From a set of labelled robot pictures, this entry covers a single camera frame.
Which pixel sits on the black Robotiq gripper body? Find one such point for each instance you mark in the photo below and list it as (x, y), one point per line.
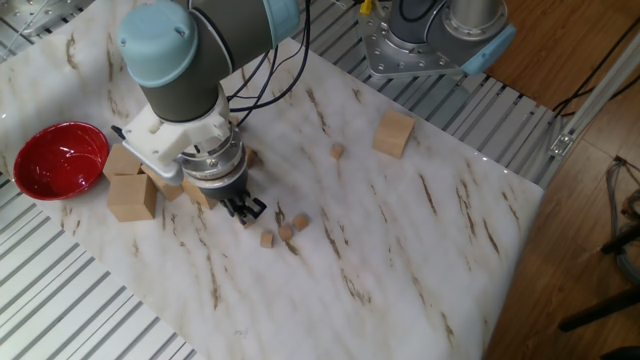
(227, 191)

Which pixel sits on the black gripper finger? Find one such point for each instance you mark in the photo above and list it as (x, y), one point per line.
(236, 207)
(255, 207)

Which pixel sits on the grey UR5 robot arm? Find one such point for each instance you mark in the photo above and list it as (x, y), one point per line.
(190, 75)

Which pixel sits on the small wooden cube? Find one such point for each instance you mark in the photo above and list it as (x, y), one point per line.
(285, 233)
(267, 240)
(246, 225)
(300, 222)
(336, 151)

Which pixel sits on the large wooden cube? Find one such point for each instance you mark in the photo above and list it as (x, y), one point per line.
(170, 190)
(131, 198)
(393, 134)
(119, 160)
(200, 196)

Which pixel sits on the silver wrist adapter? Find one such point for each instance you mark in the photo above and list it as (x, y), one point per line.
(217, 162)

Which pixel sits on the white marble pattern sheet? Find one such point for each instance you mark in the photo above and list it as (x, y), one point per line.
(375, 250)

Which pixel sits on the red glossy bowl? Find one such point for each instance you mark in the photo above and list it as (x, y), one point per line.
(61, 160)

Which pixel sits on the yellow plastic piece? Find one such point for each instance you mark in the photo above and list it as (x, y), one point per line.
(366, 6)

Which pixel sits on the round silver mounting plate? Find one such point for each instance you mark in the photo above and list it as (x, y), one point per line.
(35, 15)

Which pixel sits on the black chair leg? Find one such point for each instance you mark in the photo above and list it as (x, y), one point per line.
(600, 310)
(622, 240)

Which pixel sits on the white plastic wrist bracket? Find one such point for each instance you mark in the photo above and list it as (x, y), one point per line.
(172, 135)

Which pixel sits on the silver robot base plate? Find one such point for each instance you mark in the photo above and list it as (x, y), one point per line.
(395, 62)

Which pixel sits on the aluminium frame post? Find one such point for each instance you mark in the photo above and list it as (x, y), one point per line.
(595, 97)

